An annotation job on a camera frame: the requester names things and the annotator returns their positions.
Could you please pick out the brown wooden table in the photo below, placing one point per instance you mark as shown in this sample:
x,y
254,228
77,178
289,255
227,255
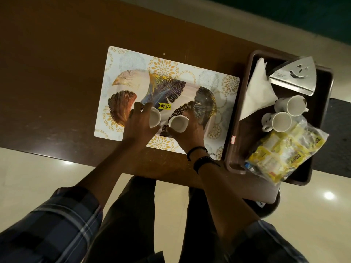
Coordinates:
x,y
54,65

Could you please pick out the round metal waste bin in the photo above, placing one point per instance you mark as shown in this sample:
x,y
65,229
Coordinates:
x,y
270,209

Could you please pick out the plaid shirt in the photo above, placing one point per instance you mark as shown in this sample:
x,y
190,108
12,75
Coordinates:
x,y
49,227

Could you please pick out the dark trousers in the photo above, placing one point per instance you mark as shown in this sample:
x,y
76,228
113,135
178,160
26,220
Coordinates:
x,y
131,216

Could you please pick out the black plastic stool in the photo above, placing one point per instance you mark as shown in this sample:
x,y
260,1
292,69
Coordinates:
x,y
334,134

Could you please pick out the person's left forearm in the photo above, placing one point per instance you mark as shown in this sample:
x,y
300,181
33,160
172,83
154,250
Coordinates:
x,y
109,172

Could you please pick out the crumpled paper trash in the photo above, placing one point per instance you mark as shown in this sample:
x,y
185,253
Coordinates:
x,y
260,204

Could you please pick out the person's left hand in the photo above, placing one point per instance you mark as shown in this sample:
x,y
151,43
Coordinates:
x,y
137,125

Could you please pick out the person's right forearm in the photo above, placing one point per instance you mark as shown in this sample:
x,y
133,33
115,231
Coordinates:
x,y
227,199

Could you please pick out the steel smiley napkin holder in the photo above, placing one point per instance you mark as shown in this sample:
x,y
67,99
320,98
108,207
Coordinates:
x,y
296,79

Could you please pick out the brown plastic tray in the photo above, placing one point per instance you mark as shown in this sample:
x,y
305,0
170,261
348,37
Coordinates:
x,y
246,139

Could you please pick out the floral placemat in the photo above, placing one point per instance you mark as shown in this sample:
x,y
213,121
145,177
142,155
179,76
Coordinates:
x,y
129,58

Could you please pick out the long green sofa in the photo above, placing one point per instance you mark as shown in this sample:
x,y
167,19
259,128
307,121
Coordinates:
x,y
301,13

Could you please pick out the white ceramic cup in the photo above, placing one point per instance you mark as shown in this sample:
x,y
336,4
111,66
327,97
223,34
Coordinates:
x,y
155,117
178,123
294,105
279,121

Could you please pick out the person's right hand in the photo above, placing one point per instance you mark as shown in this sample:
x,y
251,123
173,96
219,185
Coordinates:
x,y
192,136

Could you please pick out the clear zip bag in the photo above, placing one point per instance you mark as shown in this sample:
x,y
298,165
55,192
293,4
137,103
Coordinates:
x,y
285,156

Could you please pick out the thin black wristband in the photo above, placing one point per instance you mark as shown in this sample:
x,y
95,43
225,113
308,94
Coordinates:
x,y
196,149

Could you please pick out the white paper napkins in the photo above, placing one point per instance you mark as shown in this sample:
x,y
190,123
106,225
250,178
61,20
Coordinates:
x,y
257,95

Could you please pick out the leaf print serving tray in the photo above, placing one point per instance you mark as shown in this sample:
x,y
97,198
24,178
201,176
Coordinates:
x,y
126,82

